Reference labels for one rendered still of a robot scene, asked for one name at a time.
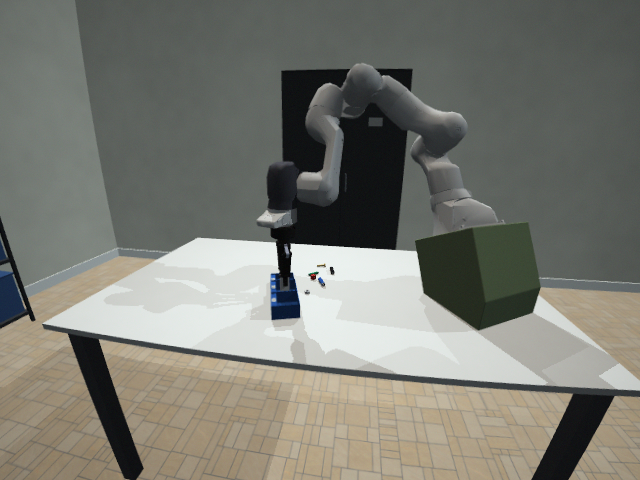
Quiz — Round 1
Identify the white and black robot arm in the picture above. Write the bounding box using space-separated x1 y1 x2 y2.
257 63 506 236

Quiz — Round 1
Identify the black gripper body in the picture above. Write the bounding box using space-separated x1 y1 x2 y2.
270 224 295 255

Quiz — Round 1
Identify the blue rack of labelled bins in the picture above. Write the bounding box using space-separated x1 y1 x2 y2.
271 272 300 320

